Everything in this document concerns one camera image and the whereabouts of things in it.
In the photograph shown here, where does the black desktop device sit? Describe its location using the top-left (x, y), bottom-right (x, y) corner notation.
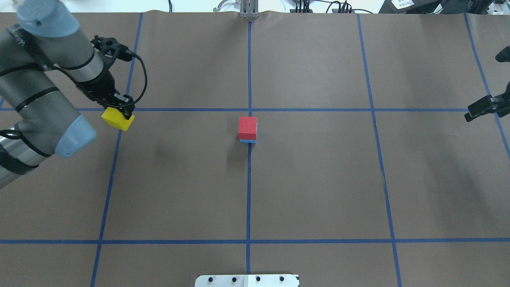
top-left (378, 0), bottom-right (450, 14)

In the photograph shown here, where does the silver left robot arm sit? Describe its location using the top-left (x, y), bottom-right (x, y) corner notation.
top-left (0, 0), bottom-right (141, 187)

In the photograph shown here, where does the aluminium frame post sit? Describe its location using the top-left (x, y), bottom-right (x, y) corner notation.
top-left (239, 0), bottom-right (260, 20)

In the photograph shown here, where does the blue foam block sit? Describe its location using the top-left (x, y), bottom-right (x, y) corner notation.
top-left (239, 139), bottom-right (257, 144)

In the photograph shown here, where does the white camera post base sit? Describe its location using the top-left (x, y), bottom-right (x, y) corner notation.
top-left (194, 274), bottom-right (300, 287)

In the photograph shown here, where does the red foam block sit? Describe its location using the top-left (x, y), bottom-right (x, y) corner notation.
top-left (237, 116), bottom-right (257, 140)

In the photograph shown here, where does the yellow foam block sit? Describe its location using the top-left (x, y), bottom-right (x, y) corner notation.
top-left (101, 107), bottom-right (135, 131)

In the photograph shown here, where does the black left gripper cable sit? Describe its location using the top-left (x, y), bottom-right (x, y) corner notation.
top-left (120, 50), bottom-right (148, 110)

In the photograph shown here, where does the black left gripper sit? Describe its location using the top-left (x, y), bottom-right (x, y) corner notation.
top-left (80, 36), bottom-right (134, 120)

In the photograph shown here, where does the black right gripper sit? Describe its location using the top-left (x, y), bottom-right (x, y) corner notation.
top-left (464, 82), bottom-right (510, 122)

